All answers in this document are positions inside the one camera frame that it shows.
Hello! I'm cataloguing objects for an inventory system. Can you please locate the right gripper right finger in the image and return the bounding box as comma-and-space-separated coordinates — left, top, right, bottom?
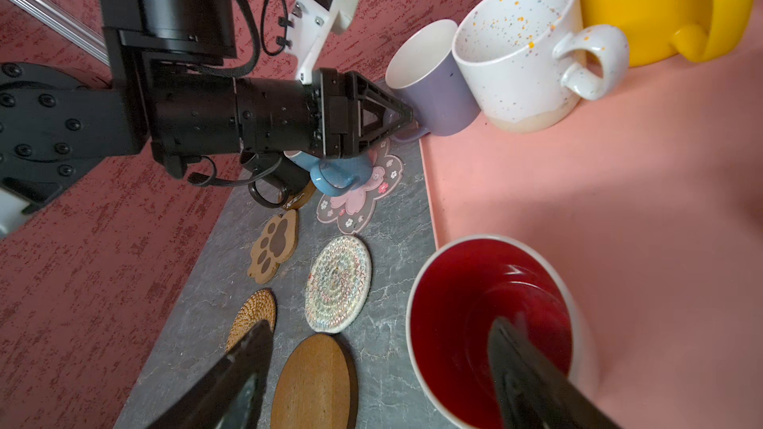
488, 317, 617, 428

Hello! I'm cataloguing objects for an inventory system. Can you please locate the beige woven round coaster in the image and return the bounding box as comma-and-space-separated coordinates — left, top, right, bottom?
304, 236, 373, 334

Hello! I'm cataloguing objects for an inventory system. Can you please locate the blue mug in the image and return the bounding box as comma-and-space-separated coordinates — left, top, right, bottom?
284, 151, 373, 197

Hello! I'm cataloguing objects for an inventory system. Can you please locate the brown wooden round coaster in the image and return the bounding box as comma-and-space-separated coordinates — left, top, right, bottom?
270, 334, 359, 428

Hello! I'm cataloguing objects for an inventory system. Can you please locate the pink flower coaster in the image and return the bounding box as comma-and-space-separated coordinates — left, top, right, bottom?
316, 139, 405, 236

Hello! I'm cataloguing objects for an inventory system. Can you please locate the paw print cork coaster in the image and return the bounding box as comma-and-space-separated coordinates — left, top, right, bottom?
248, 210, 299, 285

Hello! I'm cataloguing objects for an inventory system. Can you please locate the yellow mug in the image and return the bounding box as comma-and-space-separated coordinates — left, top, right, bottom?
568, 0, 757, 69

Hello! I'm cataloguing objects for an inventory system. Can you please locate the white mug back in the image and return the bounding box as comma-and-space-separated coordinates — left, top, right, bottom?
452, 0, 630, 133

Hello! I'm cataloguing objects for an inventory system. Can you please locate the dark glossy brown coaster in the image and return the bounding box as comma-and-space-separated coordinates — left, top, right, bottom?
281, 182, 316, 211

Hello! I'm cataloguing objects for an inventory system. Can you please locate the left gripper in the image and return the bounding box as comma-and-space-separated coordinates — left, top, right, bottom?
151, 69, 413, 179

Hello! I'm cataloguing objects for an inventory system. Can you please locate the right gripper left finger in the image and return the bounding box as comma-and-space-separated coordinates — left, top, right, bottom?
149, 320, 273, 428

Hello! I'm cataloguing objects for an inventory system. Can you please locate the purple mug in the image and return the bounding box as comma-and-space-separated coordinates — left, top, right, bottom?
385, 19, 480, 143

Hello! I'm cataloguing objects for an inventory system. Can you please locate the black mug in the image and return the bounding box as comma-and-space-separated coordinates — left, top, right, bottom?
240, 153, 311, 209

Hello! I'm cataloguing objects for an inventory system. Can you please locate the red inside white mug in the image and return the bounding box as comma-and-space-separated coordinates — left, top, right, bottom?
407, 234, 599, 428

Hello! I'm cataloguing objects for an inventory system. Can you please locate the pink tray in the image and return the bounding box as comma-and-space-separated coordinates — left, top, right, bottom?
421, 4, 762, 428

